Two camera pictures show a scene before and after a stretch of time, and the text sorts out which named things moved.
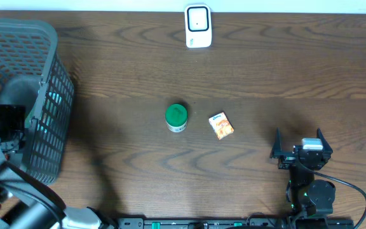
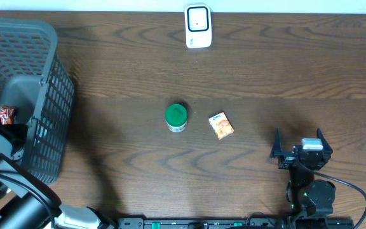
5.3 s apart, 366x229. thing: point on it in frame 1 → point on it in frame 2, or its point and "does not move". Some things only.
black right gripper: x=328 y=154 does not move
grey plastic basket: x=21 y=63 does not move
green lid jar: x=176 y=117 does not move
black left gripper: x=4 y=114 → x=15 y=130
